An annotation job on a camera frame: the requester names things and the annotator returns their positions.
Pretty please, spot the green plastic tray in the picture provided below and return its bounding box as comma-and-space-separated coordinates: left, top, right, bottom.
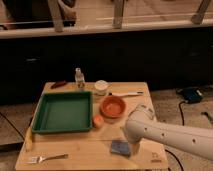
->
32, 92, 93, 134

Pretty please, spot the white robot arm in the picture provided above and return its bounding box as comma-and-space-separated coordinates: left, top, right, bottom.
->
123, 104, 213, 160

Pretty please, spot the dark red sausage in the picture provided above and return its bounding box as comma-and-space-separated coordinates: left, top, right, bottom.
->
51, 81, 67, 89

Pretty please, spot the orange terracotta bowl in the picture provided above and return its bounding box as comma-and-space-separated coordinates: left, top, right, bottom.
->
100, 95, 126, 118

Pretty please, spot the white cup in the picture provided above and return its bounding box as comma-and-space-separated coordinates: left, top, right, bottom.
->
94, 80, 108, 96

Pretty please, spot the small orange fruit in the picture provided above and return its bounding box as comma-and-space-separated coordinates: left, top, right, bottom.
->
93, 115, 104, 128

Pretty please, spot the white handled knife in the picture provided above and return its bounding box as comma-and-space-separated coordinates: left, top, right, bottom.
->
109, 92, 143, 97

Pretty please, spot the blue black box device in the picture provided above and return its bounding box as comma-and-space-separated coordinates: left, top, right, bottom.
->
177, 88, 203, 104

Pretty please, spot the blue sponge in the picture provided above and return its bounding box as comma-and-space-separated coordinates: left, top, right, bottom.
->
110, 140, 131, 156

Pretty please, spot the clear glass bottle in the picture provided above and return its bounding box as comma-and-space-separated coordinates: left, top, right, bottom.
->
75, 68, 85, 90

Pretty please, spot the silver metal fork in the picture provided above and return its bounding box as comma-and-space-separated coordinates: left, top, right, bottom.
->
27, 154, 69, 164

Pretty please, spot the black power cable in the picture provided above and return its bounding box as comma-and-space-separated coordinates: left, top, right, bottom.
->
164, 100, 188, 171

